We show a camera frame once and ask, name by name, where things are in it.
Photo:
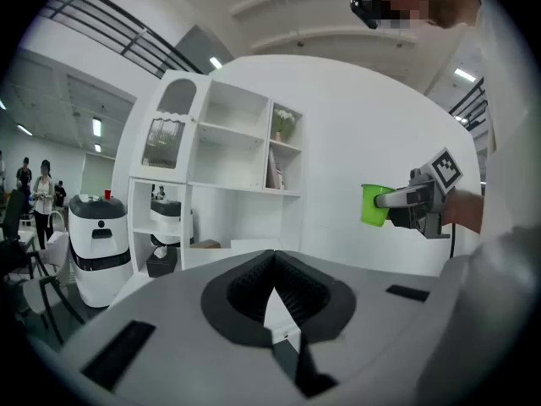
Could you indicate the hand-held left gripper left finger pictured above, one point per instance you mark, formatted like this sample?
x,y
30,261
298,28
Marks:
x,y
249,290

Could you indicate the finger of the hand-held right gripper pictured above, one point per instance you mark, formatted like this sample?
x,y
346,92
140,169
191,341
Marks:
x,y
399,198
406,218

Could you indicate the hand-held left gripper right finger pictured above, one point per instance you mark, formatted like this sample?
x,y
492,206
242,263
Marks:
x,y
304,290

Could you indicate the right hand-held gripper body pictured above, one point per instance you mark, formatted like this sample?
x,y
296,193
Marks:
x,y
435,201

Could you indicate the green plastic cup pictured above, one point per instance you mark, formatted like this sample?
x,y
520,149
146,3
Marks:
x,y
369,210

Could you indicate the person's right forearm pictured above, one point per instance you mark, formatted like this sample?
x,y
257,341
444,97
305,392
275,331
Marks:
x,y
465,210

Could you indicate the white shelf cabinet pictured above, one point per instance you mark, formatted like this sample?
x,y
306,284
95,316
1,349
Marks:
x,y
211,260

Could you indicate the brown flat box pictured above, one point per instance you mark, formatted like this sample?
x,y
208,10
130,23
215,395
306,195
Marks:
x,y
205,244

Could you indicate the black tissue box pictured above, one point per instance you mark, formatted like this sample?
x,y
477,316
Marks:
x,y
160,264

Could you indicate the white and black service robot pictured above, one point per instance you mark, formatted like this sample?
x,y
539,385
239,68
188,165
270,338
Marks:
x,y
99,269
169,226

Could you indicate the person's white shirt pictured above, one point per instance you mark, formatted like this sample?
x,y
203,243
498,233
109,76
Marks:
x,y
515,121

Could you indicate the flag print spine book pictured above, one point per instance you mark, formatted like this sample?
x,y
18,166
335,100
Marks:
x,y
281,178

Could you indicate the pink vase of white flowers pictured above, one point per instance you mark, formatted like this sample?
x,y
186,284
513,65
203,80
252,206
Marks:
x,y
283,119

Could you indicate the white ribbed glass cabinet door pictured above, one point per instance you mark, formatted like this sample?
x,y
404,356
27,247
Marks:
x,y
162,142

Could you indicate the small white table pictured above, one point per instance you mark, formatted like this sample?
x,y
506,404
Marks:
x,y
23,237

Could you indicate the black mezzanine railing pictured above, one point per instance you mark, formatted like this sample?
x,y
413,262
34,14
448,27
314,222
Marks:
x,y
145,31

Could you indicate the black head-worn camera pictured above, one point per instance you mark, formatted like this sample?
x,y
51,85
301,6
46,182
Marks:
x,y
364,9

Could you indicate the black frame chair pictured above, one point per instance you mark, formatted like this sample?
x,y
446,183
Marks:
x,y
12,214

